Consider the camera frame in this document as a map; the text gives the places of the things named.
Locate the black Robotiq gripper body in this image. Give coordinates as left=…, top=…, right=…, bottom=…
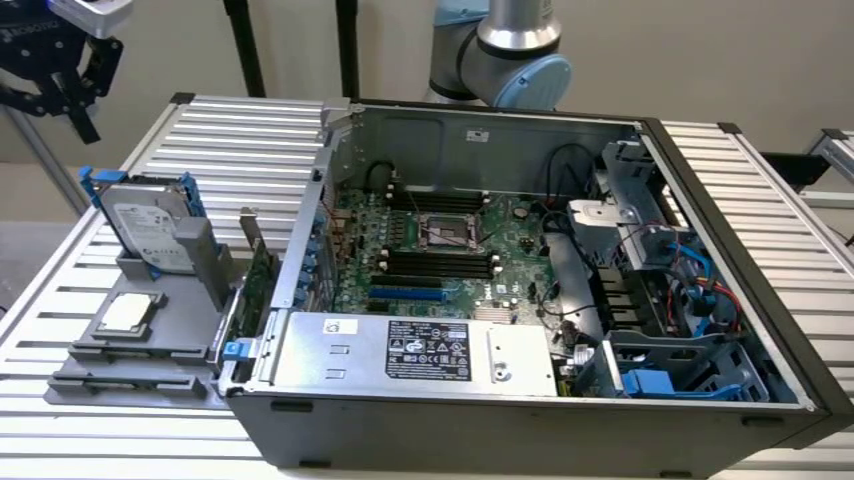
left=0, top=15, right=92, bottom=84

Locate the hard disk in blue caddy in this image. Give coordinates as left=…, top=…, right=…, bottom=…
left=77, top=168, right=207, bottom=281

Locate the metal disk bay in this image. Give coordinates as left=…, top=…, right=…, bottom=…
left=564, top=139, right=695, bottom=274

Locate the black stand pole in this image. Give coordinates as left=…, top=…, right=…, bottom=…
left=332, top=0, right=363, bottom=99
left=221, top=0, right=269, bottom=99

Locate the silver CPU chip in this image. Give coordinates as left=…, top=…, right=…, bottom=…
left=92, top=292, right=168, bottom=337

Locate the green graphics card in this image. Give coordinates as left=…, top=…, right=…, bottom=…
left=224, top=206, right=283, bottom=342

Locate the grey parts rack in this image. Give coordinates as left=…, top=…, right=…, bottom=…
left=41, top=218, right=243, bottom=412

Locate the black RAM slot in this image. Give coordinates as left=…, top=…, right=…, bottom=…
left=389, top=192, right=484, bottom=201
left=385, top=249, right=499, bottom=259
left=387, top=203, right=483, bottom=212
left=384, top=255, right=499, bottom=265
left=381, top=267, right=499, bottom=277
left=383, top=261, right=499, bottom=271

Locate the CPU socket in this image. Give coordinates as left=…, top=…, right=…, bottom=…
left=408, top=211, right=490, bottom=252

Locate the black expansion slot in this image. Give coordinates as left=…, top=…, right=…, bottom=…
left=369, top=274, right=447, bottom=290

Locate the blue expansion slot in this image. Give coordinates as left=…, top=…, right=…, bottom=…
left=368, top=287, right=447, bottom=304

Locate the silver power supply unit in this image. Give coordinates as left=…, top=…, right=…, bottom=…
left=268, top=311, right=560, bottom=398

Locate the green motherboard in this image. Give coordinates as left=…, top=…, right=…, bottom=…
left=324, top=185, right=570, bottom=346

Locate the silver chipset heatsink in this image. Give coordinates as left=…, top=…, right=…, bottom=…
left=471, top=305, right=520, bottom=325

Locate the black open PC case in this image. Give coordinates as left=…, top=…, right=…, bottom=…
left=217, top=96, right=837, bottom=470

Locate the blue plastic clip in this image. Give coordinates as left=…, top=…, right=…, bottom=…
left=618, top=368, right=676, bottom=400

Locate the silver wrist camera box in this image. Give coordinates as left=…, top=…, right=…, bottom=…
left=47, top=0, right=127, bottom=39

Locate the aluminium frame post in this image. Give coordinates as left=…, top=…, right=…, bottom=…
left=0, top=102, right=89, bottom=214

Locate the black wire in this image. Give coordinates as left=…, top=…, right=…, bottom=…
left=547, top=142, right=596, bottom=201

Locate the black air duct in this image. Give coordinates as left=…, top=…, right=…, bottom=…
left=540, top=230, right=607, bottom=332

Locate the blue wire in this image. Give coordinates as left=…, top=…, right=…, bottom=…
left=659, top=238, right=726, bottom=334

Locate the red wire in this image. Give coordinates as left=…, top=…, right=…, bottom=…
left=707, top=279, right=746, bottom=337

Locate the black metal bracket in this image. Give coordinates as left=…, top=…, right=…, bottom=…
left=758, top=151, right=830, bottom=190

